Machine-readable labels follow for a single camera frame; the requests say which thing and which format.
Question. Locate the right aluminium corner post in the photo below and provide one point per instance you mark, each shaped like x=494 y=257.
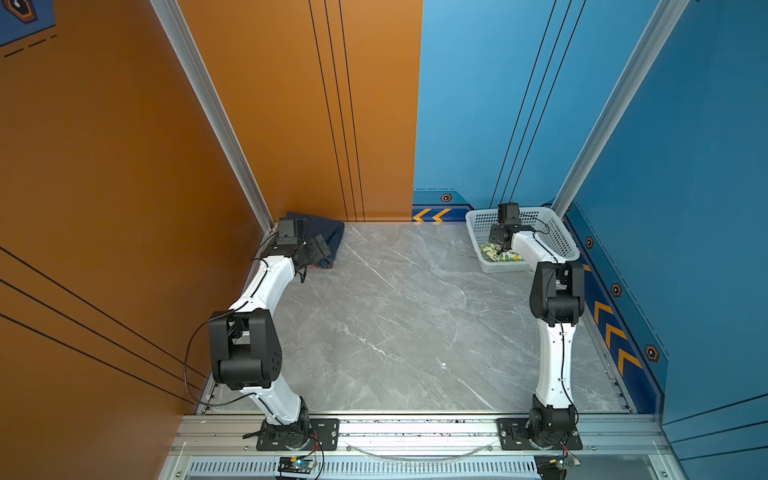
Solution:
x=651 y=42

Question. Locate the left green circuit board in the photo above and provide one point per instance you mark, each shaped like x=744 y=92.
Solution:
x=296 y=467

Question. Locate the white plastic laundry basket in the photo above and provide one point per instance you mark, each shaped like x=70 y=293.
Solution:
x=550 y=240

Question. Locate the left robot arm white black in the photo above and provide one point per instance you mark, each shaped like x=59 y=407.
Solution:
x=245 y=350

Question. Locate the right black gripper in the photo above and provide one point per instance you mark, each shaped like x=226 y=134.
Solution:
x=493 y=233

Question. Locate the dark blue denim skirt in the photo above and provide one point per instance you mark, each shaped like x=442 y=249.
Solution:
x=331 y=230

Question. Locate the green circuit board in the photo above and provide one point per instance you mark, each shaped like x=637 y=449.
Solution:
x=296 y=467
x=555 y=468

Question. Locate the aluminium front rail frame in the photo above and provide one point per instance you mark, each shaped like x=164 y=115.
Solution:
x=421 y=446

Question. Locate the left aluminium corner post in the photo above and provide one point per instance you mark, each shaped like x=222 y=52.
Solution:
x=176 y=29

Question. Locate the right green circuit board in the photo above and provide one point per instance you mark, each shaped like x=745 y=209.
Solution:
x=555 y=468

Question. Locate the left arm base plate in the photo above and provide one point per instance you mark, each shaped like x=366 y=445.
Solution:
x=320 y=433

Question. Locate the lemon print skirt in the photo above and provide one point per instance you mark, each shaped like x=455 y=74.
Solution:
x=495 y=253

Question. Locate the aluminium corner post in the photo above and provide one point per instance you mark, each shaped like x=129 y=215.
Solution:
x=176 y=29
x=651 y=42

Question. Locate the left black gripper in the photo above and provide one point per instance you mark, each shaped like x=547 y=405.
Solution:
x=315 y=253

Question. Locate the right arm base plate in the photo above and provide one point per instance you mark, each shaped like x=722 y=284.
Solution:
x=515 y=434

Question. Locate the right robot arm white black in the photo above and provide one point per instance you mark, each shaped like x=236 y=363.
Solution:
x=557 y=300

